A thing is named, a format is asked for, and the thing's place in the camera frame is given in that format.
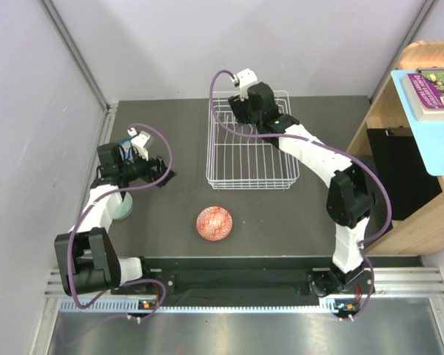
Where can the pale green bowl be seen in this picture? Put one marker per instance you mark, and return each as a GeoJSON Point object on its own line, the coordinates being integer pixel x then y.
{"type": "Point", "coordinates": [125, 208]}

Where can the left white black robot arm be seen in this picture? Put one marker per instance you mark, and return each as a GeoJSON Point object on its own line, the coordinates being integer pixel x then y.
{"type": "Point", "coordinates": [87, 261]}

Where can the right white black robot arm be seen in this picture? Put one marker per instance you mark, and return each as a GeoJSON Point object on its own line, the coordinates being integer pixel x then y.
{"type": "Point", "coordinates": [350, 199]}

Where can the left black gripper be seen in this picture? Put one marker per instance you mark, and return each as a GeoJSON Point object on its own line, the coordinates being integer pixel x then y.
{"type": "Point", "coordinates": [152, 175]}

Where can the light blue shelf board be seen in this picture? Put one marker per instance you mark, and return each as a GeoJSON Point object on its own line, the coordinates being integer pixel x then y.
{"type": "Point", "coordinates": [429, 135]}

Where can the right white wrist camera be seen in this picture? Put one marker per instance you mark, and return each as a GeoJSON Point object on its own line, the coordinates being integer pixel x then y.
{"type": "Point", "coordinates": [243, 80]}

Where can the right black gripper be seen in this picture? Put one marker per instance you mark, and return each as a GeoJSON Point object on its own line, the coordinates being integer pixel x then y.
{"type": "Point", "coordinates": [237, 107]}

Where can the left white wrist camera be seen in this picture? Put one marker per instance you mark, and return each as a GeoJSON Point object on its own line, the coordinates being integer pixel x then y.
{"type": "Point", "coordinates": [139, 142]}

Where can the purple green book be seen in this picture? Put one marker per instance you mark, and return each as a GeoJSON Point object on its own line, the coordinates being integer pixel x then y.
{"type": "Point", "coordinates": [425, 92]}

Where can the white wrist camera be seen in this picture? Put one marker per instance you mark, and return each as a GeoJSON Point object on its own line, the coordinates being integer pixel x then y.
{"type": "Point", "coordinates": [243, 80]}
{"type": "Point", "coordinates": [139, 142]}

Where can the black mounting base rail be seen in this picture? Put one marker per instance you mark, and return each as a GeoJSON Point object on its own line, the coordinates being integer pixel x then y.
{"type": "Point", "coordinates": [247, 281]}

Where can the grey slotted cable duct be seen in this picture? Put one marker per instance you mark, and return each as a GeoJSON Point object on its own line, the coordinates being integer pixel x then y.
{"type": "Point", "coordinates": [136, 306]}

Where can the red geometric pattern bowl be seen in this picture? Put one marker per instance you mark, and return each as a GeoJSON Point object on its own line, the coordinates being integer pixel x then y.
{"type": "Point", "coordinates": [214, 223]}

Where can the blue white floral bowl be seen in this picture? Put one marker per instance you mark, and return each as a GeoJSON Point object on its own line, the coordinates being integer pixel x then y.
{"type": "Point", "coordinates": [127, 152]}

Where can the wooden side cabinet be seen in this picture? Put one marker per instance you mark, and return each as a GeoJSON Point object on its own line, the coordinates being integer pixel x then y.
{"type": "Point", "coordinates": [385, 137]}

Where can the white wire dish rack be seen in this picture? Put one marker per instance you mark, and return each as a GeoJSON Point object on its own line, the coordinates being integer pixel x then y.
{"type": "Point", "coordinates": [245, 162]}

